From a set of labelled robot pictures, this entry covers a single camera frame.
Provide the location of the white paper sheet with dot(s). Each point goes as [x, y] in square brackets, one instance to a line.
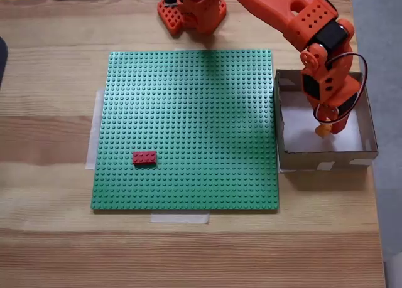
[298, 128]

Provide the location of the red lego block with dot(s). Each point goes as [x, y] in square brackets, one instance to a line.
[144, 157]

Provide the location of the small masking tape strip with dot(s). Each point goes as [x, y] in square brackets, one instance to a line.
[180, 49]

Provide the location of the black rounded object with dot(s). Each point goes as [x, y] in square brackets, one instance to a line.
[2, 59]

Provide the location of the green lego baseplate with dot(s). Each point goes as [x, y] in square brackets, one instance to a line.
[188, 128]

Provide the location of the yellow lego block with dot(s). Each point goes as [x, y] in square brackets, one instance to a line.
[323, 131]

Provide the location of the cardboard box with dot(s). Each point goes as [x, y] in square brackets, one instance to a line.
[295, 162]

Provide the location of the wide masking tape strip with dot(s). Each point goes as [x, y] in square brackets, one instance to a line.
[92, 137]

